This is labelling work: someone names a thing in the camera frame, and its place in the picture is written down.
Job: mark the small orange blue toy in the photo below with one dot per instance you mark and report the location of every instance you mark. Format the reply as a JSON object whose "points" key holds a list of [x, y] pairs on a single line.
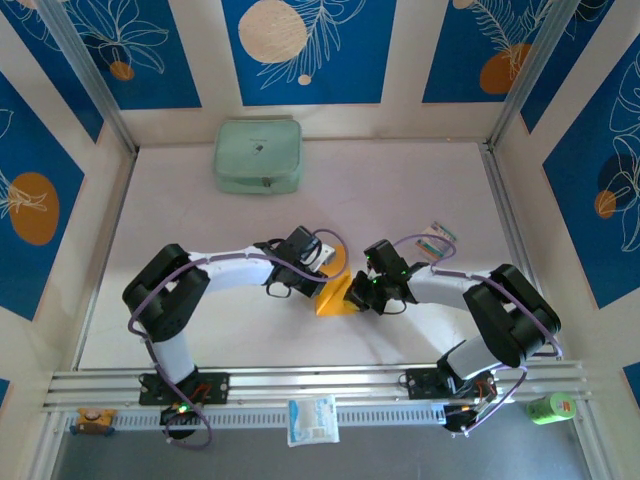
{"points": [[92, 419]]}

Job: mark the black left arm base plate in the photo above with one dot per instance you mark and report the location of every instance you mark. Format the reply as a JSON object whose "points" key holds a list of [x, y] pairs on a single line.
{"points": [[222, 385]]}

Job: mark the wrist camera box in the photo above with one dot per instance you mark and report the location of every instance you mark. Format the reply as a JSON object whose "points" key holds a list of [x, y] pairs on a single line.
{"points": [[326, 254], [374, 276]]}

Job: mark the aluminium frame post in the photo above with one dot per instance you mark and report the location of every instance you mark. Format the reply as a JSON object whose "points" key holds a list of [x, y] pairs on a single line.
{"points": [[90, 75], [530, 70]]}

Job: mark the small blue printed packet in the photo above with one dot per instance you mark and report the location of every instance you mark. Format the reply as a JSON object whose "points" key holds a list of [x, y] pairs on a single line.
{"points": [[435, 242]]}

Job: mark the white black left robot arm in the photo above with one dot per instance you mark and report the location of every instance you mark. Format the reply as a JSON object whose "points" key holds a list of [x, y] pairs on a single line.
{"points": [[165, 300]]}

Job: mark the white plastic mask packet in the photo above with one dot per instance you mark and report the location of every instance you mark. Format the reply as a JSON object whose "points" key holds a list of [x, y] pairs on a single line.
{"points": [[312, 420]]}

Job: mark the orange paper sheet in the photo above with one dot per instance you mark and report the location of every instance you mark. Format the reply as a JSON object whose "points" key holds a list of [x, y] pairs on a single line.
{"points": [[332, 300]]}

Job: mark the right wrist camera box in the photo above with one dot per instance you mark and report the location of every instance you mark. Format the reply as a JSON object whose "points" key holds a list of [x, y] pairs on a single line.
{"points": [[374, 276]]}

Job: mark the green can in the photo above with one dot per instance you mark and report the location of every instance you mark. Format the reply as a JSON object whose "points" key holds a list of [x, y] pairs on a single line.
{"points": [[550, 409]]}

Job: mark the aluminium side rail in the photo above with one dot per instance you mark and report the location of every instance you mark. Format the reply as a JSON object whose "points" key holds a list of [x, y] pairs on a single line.
{"points": [[120, 200], [500, 190]]}

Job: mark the black controller board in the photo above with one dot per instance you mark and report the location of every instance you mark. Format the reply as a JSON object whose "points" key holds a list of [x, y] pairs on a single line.
{"points": [[457, 422], [170, 417]]}

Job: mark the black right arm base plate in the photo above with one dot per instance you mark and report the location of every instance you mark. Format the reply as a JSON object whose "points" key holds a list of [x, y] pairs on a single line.
{"points": [[420, 382]]}

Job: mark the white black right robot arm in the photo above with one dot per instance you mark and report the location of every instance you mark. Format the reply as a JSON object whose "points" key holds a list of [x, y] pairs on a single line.
{"points": [[510, 315]]}

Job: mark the aluminium mounting rail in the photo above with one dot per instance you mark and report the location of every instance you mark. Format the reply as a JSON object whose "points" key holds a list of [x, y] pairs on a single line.
{"points": [[320, 380]]}

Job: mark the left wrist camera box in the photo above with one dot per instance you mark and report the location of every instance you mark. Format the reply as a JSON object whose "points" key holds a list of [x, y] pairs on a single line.
{"points": [[326, 254]]}

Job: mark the mint green zip pouch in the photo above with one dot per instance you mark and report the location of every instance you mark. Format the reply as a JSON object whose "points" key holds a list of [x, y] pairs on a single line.
{"points": [[257, 150]]}

